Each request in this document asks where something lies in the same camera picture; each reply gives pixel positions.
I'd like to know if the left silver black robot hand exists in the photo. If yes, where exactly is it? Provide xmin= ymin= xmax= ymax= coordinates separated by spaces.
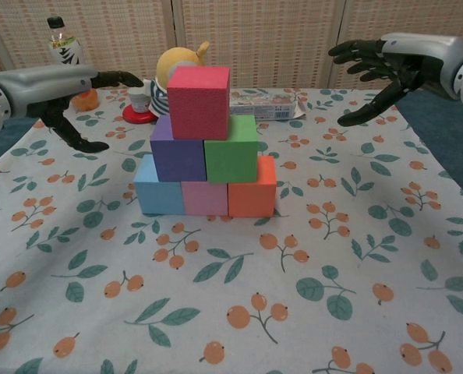
xmin=0 ymin=64 xmax=145 ymax=153

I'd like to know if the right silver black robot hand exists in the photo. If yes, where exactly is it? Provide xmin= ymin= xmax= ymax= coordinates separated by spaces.
xmin=327 ymin=32 xmax=463 ymax=127

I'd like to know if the purple foam cube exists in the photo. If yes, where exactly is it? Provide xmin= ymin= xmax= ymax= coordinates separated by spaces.
xmin=150 ymin=116 xmax=208 ymax=183

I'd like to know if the red foam cube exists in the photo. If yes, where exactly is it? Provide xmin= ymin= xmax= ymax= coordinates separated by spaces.
xmin=167 ymin=65 xmax=232 ymax=141

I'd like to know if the light blue foam cube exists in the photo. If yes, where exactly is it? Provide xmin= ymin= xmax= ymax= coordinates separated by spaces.
xmin=133 ymin=154 xmax=186 ymax=216

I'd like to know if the green foam cube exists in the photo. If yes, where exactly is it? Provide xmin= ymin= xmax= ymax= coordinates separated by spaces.
xmin=203 ymin=115 xmax=259 ymax=184

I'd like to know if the orange foam cube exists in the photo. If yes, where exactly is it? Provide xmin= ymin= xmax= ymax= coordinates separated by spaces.
xmin=226 ymin=154 xmax=276 ymax=218

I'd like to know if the orange juice bottle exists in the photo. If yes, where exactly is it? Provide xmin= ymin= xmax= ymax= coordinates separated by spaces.
xmin=46 ymin=16 xmax=101 ymax=113

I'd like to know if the small white jar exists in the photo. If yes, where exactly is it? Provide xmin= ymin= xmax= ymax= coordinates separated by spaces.
xmin=129 ymin=86 xmax=151 ymax=115

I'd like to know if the yellow plush toy striped shirt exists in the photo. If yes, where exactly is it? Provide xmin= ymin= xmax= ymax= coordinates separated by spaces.
xmin=143 ymin=40 xmax=211 ymax=118

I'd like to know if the snack package box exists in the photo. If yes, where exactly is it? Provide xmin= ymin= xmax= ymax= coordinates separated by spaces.
xmin=228 ymin=88 xmax=306 ymax=122

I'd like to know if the pink foam cube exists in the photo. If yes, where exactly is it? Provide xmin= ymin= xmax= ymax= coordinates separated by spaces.
xmin=181 ymin=181 xmax=229 ymax=217

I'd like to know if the floral print tablecloth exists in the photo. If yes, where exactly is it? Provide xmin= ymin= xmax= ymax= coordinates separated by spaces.
xmin=0 ymin=87 xmax=463 ymax=374

